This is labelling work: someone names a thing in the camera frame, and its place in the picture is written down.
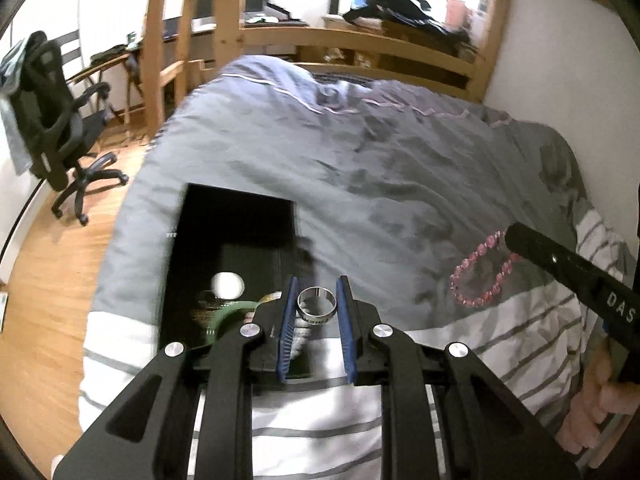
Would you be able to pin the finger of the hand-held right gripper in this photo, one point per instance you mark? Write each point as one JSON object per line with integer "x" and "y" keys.
{"x": 540, "y": 252}

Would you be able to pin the black box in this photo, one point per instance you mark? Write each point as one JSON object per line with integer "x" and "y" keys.
{"x": 235, "y": 220}

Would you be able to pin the pink box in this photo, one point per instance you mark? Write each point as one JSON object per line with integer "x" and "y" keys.
{"x": 457, "y": 12}

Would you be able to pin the grey and white striped duvet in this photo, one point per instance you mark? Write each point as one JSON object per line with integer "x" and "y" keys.
{"x": 400, "y": 160}

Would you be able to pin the wooden folding table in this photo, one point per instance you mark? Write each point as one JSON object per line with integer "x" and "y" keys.
{"x": 107, "y": 62}

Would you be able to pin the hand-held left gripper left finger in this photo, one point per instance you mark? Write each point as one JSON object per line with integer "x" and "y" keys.
{"x": 285, "y": 330}

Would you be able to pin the person's right hand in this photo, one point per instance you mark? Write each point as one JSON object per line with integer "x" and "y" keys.
{"x": 590, "y": 400}

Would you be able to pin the wooden ladder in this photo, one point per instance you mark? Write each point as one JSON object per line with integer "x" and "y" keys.
{"x": 152, "y": 60}

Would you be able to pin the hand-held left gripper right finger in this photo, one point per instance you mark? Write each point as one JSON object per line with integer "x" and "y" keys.
{"x": 346, "y": 330}

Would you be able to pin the black office chair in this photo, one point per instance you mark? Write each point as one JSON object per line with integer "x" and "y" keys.
{"x": 50, "y": 110}

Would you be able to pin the green jade bangle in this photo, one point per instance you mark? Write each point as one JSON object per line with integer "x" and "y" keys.
{"x": 225, "y": 312}

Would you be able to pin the pile of dark clothes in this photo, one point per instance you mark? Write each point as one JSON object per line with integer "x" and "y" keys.
{"x": 395, "y": 5}

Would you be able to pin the wooden bed frame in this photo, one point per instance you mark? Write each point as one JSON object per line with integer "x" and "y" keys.
{"x": 350, "y": 40}

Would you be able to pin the light blue shirt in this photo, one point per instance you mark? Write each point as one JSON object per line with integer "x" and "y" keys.
{"x": 10, "y": 125}

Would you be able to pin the white sliding wardrobe door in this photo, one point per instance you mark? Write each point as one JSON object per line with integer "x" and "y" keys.
{"x": 60, "y": 5}

